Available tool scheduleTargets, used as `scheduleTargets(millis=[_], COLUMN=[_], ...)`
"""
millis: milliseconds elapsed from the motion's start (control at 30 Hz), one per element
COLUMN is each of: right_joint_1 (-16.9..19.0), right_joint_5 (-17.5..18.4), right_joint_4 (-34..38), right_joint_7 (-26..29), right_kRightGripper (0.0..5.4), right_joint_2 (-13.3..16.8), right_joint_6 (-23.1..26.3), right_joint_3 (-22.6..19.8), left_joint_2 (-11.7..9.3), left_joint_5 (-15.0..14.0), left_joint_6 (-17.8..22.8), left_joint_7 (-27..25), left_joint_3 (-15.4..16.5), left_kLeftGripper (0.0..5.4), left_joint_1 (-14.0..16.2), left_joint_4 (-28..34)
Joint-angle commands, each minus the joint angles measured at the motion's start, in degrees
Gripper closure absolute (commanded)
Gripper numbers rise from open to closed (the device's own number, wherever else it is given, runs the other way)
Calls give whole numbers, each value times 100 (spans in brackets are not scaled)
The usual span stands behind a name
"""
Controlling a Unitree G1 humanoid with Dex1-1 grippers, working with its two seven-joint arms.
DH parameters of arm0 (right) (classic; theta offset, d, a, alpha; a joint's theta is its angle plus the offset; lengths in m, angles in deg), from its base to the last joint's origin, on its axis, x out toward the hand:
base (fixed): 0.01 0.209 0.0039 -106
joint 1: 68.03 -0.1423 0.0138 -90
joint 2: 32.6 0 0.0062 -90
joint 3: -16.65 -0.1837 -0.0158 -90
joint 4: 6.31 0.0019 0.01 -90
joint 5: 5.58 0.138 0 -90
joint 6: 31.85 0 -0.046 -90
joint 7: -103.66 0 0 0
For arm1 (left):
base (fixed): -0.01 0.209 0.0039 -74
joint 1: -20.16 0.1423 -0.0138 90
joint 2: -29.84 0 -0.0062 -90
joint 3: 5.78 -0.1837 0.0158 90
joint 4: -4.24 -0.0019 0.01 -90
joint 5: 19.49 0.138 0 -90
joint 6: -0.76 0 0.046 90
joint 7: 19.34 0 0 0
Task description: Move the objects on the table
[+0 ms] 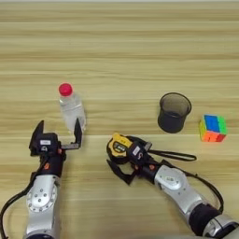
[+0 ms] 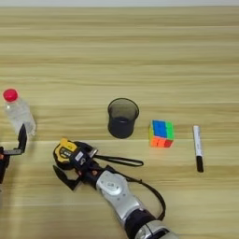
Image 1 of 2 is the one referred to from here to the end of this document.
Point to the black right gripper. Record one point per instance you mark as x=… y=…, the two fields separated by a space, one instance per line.
x=147 y=169

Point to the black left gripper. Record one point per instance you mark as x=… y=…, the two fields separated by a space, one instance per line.
x=54 y=165

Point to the black mesh pen cup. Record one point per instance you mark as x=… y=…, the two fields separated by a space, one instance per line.
x=174 y=109

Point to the colourful puzzle cube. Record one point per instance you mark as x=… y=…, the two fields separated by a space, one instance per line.
x=213 y=124

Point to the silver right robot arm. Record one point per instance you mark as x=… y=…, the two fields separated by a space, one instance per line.
x=174 y=183

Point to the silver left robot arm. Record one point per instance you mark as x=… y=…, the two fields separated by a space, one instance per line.
x=42 y=196

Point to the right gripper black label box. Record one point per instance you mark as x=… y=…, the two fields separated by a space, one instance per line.
x=137 y=155

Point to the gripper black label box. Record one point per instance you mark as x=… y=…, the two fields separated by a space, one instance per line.
x=137 y=155
x=51 y=147

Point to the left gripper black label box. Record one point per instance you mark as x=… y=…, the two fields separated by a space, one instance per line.
x=51 y=147

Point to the yellow black tape measure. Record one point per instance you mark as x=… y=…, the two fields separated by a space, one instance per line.
x=118 y=149

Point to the clear bottle red cap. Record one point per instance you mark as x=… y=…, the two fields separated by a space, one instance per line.
x=72 y=109

